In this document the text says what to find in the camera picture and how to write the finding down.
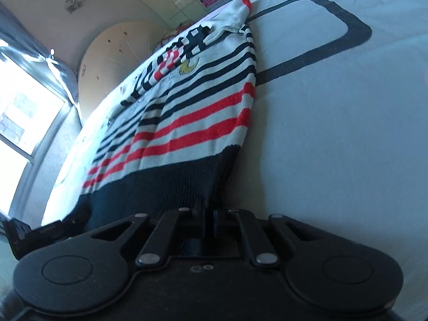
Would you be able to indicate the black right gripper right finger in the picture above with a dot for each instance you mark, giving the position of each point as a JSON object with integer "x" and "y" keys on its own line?
{"x": 283, "y": 265}

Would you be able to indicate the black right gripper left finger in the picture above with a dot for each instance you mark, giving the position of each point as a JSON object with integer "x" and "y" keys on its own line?
{"x": 82, "y": 273}

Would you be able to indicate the red black white striped sweater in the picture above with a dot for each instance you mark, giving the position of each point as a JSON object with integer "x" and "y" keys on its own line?
{"x": 172, "y": 138}

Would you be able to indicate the white blue patterned bed sheet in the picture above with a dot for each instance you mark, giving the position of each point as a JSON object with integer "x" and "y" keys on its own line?
{"x": 338, "y": 132}

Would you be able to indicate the blue grey curtain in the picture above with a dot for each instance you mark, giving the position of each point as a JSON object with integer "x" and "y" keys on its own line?
{"x": 19, "y": 45}

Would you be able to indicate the cream round headboard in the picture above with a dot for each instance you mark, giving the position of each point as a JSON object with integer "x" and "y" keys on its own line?
{"x": 111, "y": 57}

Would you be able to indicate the window with grey frame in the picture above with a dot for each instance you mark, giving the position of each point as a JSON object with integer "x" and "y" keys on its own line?
{"x": 31, "y": 111}

